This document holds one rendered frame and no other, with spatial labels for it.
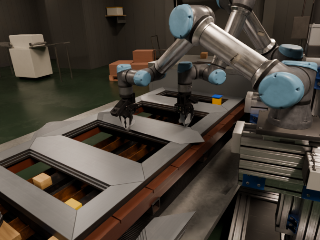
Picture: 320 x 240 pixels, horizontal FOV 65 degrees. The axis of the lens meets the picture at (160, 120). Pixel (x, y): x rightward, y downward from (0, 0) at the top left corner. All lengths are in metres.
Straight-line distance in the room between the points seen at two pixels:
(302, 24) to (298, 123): 3.32
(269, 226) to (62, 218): 1.29
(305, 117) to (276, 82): 0.25
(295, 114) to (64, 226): 0.85
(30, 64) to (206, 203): 6.82
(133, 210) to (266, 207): 1.21
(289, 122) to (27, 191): 0.98
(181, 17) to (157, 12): 8.07
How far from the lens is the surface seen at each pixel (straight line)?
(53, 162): 1.24
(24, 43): 7.69
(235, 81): 2.02
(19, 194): 1.07
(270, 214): 1.89
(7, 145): 1.77
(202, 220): 1.07
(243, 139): 1.04
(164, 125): 1.44
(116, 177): 1.02
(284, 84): 0.83
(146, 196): 0.95
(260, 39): 1.50
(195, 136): 1.31
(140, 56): 6.66
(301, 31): 4.25
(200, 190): 1.21
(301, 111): 1.00
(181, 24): 0.96
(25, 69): 7.75
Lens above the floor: 1.42
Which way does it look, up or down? 22 degrees down
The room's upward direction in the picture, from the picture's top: 2 degrees counter-clockwise
